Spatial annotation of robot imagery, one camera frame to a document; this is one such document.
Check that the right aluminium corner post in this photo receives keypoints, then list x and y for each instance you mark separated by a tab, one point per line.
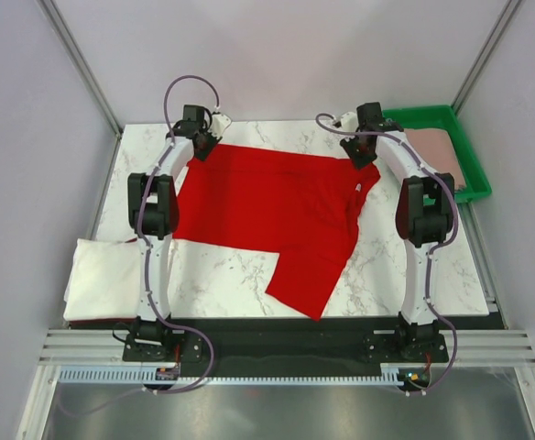
488	49

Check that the left aluminium corner post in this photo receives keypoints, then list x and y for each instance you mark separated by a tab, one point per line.
81	65

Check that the folded dark red shirt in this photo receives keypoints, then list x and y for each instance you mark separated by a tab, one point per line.
92	324

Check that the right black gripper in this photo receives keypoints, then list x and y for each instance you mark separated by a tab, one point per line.
358	163

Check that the red t shirt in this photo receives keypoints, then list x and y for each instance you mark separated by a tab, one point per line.
304	208

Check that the green plastic bin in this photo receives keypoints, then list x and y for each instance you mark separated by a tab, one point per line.
442	116

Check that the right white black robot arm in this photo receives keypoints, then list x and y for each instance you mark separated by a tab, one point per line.
426	219

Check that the white slotted cable duct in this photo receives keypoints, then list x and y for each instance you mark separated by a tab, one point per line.
152	376

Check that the aluminium front frame rail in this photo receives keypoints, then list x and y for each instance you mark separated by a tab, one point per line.
475	348

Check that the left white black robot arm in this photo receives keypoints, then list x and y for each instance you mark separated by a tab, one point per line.
153	210

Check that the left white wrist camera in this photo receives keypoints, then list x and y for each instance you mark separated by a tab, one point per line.
219	123

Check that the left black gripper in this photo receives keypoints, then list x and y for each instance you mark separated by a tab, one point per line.
213	140

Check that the aluminium corner post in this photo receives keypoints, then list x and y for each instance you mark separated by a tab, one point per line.
488	49
81	65

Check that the folded white t shirt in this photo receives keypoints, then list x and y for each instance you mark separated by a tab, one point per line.
110	281

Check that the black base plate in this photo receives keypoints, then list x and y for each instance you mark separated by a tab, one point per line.
272	347

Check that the pink t shirt in bin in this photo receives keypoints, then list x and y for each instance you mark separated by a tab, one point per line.
434	145

